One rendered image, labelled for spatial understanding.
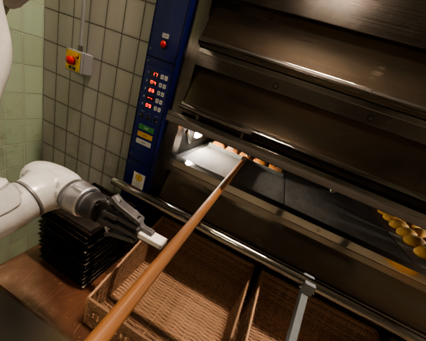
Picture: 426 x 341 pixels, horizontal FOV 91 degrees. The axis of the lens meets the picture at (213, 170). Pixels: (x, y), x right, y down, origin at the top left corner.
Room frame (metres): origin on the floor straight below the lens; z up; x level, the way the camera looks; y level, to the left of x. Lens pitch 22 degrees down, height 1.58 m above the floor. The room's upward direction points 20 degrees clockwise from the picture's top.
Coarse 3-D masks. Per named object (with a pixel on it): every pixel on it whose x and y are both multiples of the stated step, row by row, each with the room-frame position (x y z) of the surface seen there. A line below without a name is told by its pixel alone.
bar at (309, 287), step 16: (128, 192) 0.61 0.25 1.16; (144, 192) 0.62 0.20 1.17; (160, 208) 0.58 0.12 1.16; (176, 208) 0.59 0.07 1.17; (224, 240) 0.53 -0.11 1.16; (256, 256) 0.51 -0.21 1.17; (288, 272) 0.49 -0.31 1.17; (304, 288) 0.47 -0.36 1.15; (320, 288) 0.47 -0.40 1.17; (304, 304) 0.45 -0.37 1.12; (352, 304) 0.45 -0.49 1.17; (384, 320) 0.44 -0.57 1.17; (288, 336) 0.39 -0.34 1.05; (400, 336) 0.42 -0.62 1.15; (416, 336) 0.42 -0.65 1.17
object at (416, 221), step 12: (168, 120) 0.84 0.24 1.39; (180, 120) 0.83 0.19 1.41; (204, 132) 0.81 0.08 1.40; (228, 144) 0.78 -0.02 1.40; (240, 144) 0.78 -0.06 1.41; (264, 156) 0.76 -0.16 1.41; (288, 168) 0.73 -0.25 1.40; (312, 180) 0.71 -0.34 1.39; (324, 180) 0.71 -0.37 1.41; (348, 192) 0.69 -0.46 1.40; (372, 204) 0.67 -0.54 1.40; (384, 204) 0.67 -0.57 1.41; (396, 216) 0.65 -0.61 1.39; (408, 216) 0.65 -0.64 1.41
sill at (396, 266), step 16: (176, 160) 0.98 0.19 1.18; (208, 176) 0.94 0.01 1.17; (240, 192) 0.91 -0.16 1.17; (256, 192) 0.94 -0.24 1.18; (272, 208) 0.87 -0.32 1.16; (288, 208) 0.89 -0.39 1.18; (304, 224) 0.84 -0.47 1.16; (320, 224) 0.85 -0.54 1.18; (336, 240) 0.81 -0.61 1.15; (352, 240) 0.81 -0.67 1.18; (368, 256) 0.78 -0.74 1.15; (384, 256) 0.77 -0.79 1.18; (400, 272) 0.75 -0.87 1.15; (416, 272) 0.74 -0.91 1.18
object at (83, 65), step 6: (66, 48) 1.06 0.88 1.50; (66, 54) 1.06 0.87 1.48; (72, 54) 1.05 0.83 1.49; (78, 54) 1.04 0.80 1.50; (84, 54) 1.06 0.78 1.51; (78, 60) 1.04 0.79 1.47; (84, 60) 1.06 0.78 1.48; (90, 60) 1.09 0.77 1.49; (66, 66) 1.06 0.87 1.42; (72, 66) 1.05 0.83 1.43; (78, 66) 1.04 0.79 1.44; (84, 66) 1.06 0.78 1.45; (90, 66) 1.10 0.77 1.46; (78, 72) 1.04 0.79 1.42; (84, 72) 1.06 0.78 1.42; (90, 72) 1.10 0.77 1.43
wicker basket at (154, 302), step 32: (160, 224) 0.94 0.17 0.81; (128, 256) 0.70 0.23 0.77; (192, 256) 0.86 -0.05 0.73; (224, 256) 0.85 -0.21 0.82; (96, 288) 0.54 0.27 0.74; (128, 288) 0.69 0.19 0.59; (160, 288) 0.74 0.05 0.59; (192, 288) 0.80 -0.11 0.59; (224, 288) 0.80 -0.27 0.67; (96, 320) 0.49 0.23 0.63; (128, 320) 0.56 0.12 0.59; (160, 320) 0.60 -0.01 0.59; (192, 320) 0.65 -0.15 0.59; (224, 320) 0.70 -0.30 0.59
